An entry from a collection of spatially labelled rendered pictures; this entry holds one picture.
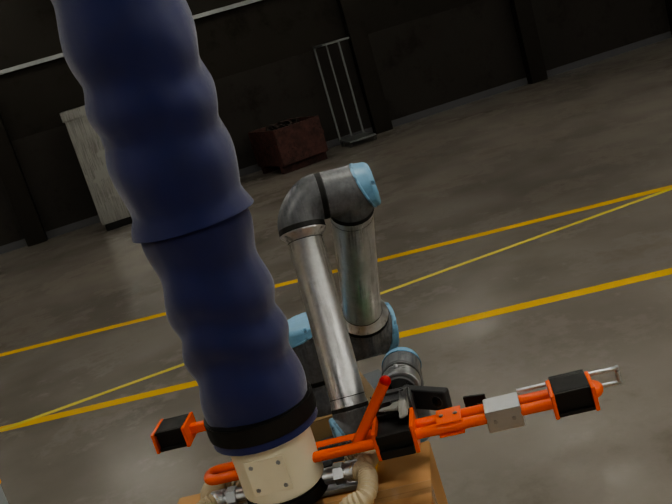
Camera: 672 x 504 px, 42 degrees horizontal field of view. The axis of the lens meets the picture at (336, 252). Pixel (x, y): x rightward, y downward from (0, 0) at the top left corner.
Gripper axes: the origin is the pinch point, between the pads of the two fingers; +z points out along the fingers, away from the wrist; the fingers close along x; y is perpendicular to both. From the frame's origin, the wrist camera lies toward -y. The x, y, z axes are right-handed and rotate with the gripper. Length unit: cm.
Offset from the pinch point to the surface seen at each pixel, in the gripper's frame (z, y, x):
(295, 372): 3.0, 17.7, 18.6
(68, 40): 10, 36, 89
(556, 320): -310, -55, -105
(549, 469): -158, -28, -107
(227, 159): 5, 17, 62
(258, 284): 5.4, 18.7, 38.0
